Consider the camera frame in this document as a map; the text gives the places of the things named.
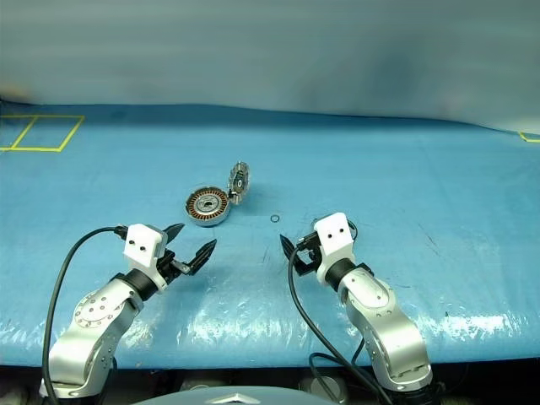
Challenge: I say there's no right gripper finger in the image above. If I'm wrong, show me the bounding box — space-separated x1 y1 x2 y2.
279 233 300 266
293 259 317 278

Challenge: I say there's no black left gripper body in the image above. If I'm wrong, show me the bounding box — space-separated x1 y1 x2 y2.
156 248 191 287

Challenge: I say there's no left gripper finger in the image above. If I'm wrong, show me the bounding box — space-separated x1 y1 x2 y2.
162 223 186 244
185 238 219 278

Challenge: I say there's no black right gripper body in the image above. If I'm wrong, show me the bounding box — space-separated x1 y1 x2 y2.
297 229 325 272

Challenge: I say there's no silver spoked motor rotor cover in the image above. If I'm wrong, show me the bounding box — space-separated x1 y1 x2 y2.
227 161 251 206

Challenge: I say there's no grey rounded shape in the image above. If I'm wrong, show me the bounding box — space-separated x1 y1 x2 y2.
310 376 349 400

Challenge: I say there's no grey robot torso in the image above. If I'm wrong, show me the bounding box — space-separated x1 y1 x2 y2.
134 391 305 405

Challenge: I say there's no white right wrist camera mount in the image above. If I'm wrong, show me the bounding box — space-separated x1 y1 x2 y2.
313 213 358 286

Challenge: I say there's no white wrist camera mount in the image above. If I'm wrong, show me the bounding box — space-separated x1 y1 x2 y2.
313 213 358 286
122 223 170 294

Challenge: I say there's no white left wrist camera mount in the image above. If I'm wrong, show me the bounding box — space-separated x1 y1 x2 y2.
122 223 170 294

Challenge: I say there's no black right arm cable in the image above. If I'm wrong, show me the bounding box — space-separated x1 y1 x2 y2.
288 242 393 405

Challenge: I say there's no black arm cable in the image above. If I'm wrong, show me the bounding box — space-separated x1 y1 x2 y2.
41 226 127 400
288 242 393 405

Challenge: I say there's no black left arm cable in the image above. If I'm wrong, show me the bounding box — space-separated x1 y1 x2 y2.
41 226 127 400

